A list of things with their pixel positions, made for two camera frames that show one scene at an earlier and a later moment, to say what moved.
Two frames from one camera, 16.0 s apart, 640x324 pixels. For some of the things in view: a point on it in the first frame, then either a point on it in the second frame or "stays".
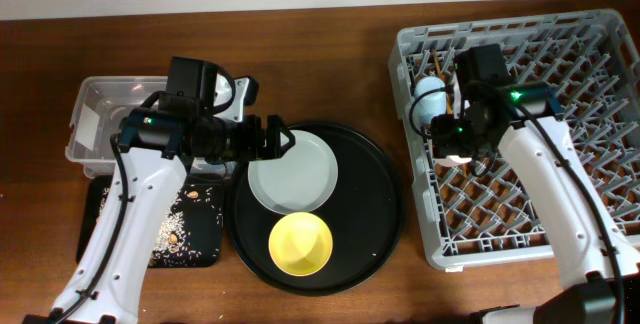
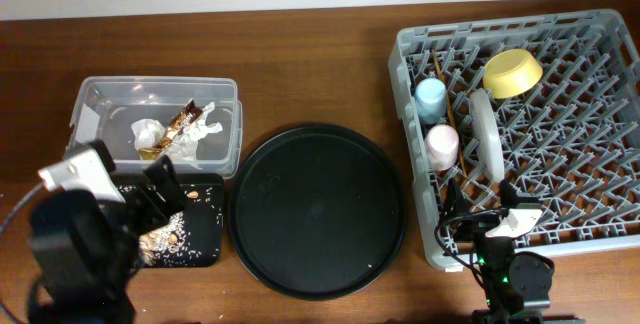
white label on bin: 87,127 stays
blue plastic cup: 431,104 stays
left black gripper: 255,148 → 167,184
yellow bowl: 300,244 → 510,73
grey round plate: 301,181 → 488,135
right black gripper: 441,128 → 475,226
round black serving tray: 365,218 stays
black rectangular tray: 193,233 stays
